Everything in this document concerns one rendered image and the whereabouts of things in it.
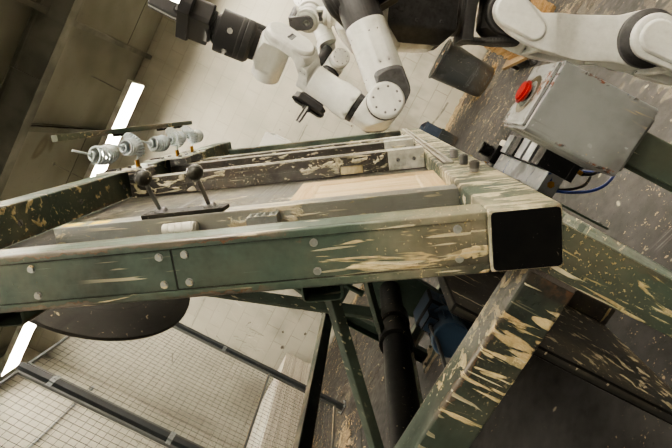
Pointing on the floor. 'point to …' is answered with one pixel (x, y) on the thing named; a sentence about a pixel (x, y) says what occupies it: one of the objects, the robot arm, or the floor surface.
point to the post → (653, 161)
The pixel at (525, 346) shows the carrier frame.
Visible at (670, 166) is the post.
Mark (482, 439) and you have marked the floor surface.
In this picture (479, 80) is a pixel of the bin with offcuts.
